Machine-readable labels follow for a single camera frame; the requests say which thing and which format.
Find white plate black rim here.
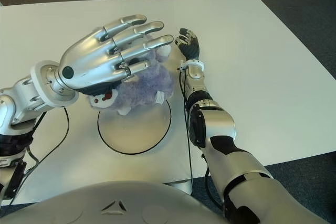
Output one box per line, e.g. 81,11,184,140
97,103,172,156

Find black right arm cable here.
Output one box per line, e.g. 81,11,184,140
178,69,226,213

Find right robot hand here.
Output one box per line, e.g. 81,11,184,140
174,27,201,61

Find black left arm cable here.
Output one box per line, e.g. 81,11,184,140
9,107,70,206

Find purple plush bunny doll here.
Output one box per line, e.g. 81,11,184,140
88,26,175,116

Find silver robot torso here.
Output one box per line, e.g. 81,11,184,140
0,180,230,224

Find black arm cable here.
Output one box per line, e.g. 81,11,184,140
9,107,70,206
178,69,226,213

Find grey table leg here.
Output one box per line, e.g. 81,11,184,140
164,178,194,196

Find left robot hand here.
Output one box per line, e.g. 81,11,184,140
57,14,175,96

